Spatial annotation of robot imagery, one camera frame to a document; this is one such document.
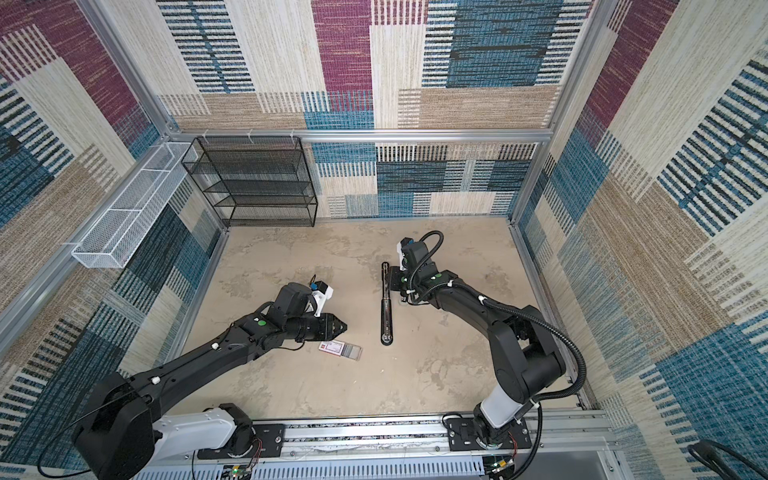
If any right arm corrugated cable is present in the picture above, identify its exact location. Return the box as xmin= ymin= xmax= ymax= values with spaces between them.
xmin=407 ymin=230 xmax=588 ymax=480

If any grey staple tray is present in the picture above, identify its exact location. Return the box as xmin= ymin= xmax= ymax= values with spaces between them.
xmin=341 ymin=343 xmax=362 ymax=361

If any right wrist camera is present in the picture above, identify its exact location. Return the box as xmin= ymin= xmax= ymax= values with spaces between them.
xmin=397 ymin=237 xmax=415 ymax=272

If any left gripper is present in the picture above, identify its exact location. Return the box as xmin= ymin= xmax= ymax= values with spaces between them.
xmin=285 ymin=312 xmax=349 ymax=341

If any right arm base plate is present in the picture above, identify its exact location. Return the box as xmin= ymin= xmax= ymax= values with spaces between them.
xmin=441 ymin=412 xmax=533 ymax=451

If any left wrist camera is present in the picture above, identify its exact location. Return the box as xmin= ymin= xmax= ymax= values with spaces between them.
xmin=310 ymin=281 xmax=334 ymax=317

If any white mesh wall basket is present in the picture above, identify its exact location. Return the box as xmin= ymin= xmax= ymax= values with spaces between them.
xmin=72 ymin=142 xmax=190 ymax=269

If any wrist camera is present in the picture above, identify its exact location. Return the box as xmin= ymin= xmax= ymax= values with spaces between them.
xmin=397 ymin=237 xmax=415 ymax=272
xmin=310 ymin=281 xmax=334 ymax=317

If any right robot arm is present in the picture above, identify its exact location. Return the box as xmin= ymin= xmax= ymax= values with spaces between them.
xmin=390 ymin=237 xmax=566 ymax=448

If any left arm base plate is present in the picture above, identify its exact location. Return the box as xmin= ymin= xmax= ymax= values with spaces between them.
xmin=196 ymin=423 xmax=286 ymax=460

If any black wire shelf rack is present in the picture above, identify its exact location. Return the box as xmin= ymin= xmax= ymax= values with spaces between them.
xmin=181 ymin=136 xmax=318 ymax=227

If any aluminium front rail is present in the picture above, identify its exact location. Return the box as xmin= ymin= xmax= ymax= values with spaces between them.
xmin=135 ymin=409 xmax=633 ymax=479

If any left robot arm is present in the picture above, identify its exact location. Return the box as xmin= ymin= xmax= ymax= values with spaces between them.
xmin=72 ymin=282 xmax=348 ymax=479

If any red white staple box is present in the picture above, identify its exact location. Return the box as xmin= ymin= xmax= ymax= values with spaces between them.
xmin=319 ymin=340 xmax=346 ymax=357

